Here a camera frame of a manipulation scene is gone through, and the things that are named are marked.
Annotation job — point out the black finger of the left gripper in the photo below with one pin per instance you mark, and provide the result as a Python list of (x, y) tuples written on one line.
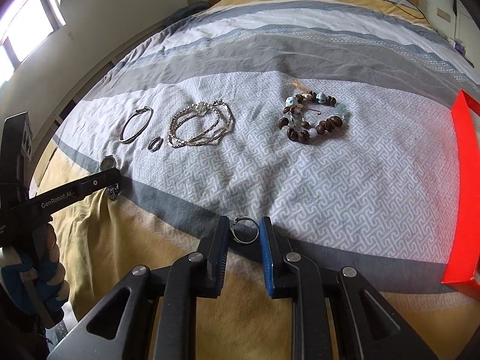
[(58, 198)]

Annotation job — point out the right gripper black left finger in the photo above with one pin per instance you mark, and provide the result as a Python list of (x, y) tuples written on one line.
[(151, 314)]

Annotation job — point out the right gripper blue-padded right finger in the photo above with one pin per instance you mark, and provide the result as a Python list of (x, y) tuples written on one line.
[(335, 314)]

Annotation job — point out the red jewelry box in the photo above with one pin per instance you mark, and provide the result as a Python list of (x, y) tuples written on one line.
[(462, 271)]

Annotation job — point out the blue gloved left hand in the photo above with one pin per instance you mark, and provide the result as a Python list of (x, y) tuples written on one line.
[(48, 276)]

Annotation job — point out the thin silver bangle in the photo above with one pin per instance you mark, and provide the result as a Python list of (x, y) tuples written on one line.
[(135, 125)]

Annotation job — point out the window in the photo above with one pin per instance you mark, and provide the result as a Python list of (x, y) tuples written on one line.
[(25, 24)]

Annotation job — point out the striped bed duvet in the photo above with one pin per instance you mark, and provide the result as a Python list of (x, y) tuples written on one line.
[(331, 117)]

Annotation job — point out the dark blue-green clothes pile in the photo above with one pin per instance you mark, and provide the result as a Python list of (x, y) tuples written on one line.
[(186, 12)]

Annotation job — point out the purple tissue box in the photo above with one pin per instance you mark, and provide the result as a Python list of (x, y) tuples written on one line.
[(458, 46)]

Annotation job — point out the beige wall switch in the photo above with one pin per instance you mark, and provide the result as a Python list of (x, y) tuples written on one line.
[(444, 15)]

